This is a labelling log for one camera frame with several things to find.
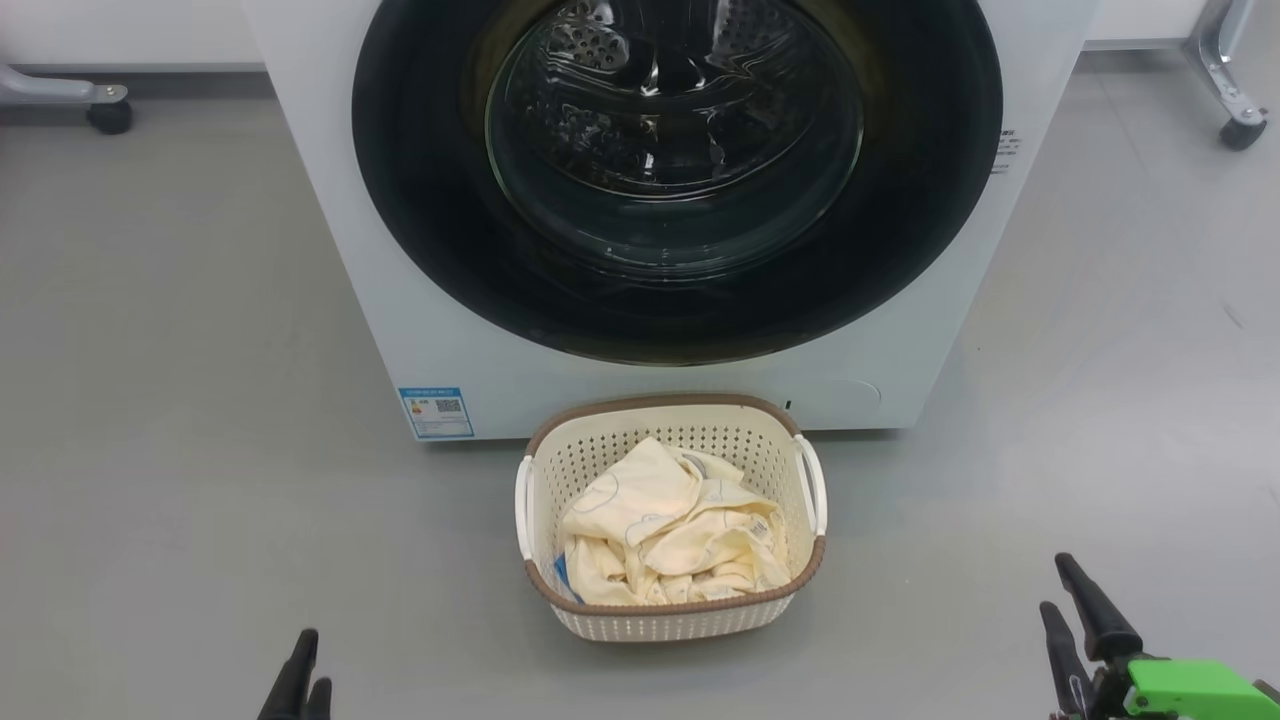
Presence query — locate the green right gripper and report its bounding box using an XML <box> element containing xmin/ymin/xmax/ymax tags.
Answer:
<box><xmin>1040</xmin><ymin>552</ymin><xmax>1280</xmax><ymax>720</ymax></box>

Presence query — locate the cream bear print garment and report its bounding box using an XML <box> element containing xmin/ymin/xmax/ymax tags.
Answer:
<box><xmin>562</xmin><ymin>437</ymin><xmax>746</xmax><ymax>561</ymax></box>
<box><xmin>563</xmin><ymin>480</ymin><xmax>793</xmax><ymax>607</ymax></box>

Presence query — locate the black rimmed glass washer door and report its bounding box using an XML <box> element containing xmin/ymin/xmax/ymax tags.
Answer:
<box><xmin>352</xmin><ymin>0</ymin><xmax>1004</xmax><ymax>367</ymax></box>

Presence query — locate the white front-load washing machine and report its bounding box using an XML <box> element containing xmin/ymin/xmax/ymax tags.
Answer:
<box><xmin>240</xmin><ymin>0</ymin><xmax>1101</xmax><ymax>442</ymax></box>

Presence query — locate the blue energy label sticker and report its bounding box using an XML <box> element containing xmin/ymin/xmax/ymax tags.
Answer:
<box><xmin>398</xmin><ymin>387</ymin><xmax>475</xmax><ymax>441</ymax></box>

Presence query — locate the cream perforated basket brown rim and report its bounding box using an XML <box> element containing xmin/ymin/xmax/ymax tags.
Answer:
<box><xmin>514</xmin><ymin>393</ymin><xmax>829</xmax><ymax>643</ymax></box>

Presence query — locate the grey metal leg with caster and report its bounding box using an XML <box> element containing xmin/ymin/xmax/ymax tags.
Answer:
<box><xmin>1185</xmin><ymin>0</ymin><xmax>1269</xmax><ymax>152</ymax></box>
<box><xmin>0</xmin><ymin>65</ymin><xmax>134</xmax><ymax>136</ymax></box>

